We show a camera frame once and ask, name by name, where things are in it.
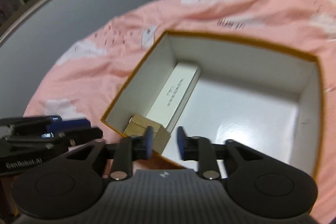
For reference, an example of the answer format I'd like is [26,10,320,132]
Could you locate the orange-rimmed cardboard box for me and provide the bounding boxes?
[100,30,326,180]

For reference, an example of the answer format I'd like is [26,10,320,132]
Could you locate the long white box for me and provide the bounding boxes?
[146,61,201,134]

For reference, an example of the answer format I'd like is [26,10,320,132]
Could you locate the small tan cardboard box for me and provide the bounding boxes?
[123,114,171,155]

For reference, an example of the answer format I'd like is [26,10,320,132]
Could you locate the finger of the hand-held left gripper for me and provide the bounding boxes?
[0,115,89,134]
[5,127,103,152]

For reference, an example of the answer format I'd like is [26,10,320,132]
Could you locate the pink printed bedsheet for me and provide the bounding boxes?
[23,0,336,214]

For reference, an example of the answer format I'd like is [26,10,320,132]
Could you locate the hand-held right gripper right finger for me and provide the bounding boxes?
[177,126,265,180]

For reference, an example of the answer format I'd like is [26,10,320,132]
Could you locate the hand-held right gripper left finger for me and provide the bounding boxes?
[66,126,153,181]

